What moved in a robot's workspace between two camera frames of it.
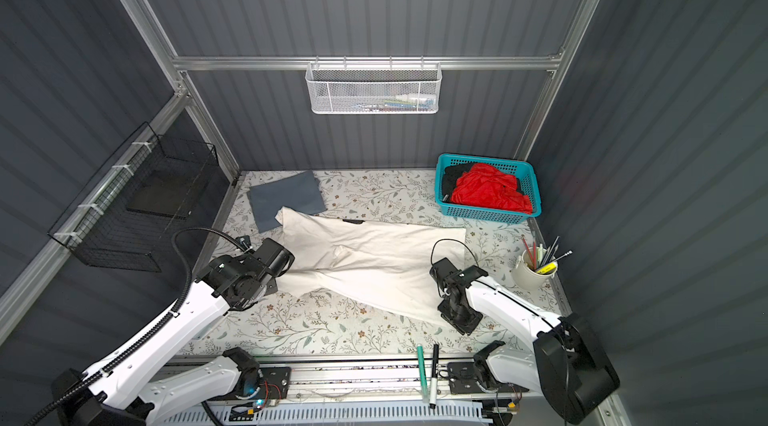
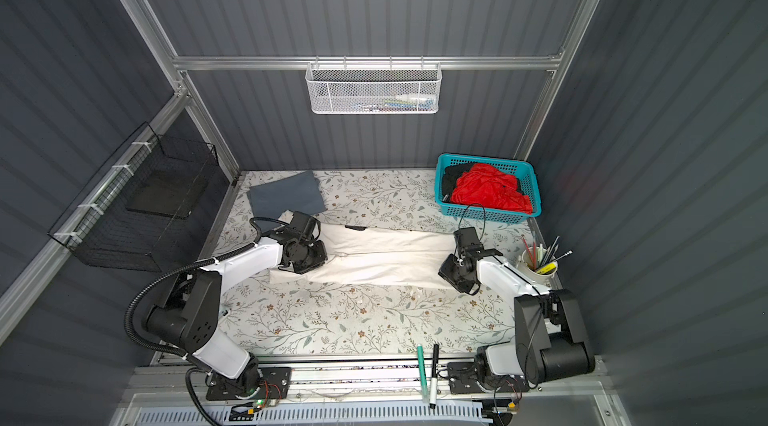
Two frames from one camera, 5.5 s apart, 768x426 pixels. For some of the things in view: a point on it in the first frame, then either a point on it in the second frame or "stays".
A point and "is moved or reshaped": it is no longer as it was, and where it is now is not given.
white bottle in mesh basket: (414, 99) stays
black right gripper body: (458, 317) -> (452, 269)
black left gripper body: (267, 290) -> (312, 256)
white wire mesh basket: (373, 87) stays
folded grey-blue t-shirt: (301, 192) stays
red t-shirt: (486, 183) stays
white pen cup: (536, 265) stays
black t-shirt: (451, 176) stays
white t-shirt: (389, 264) is moved or reshaped
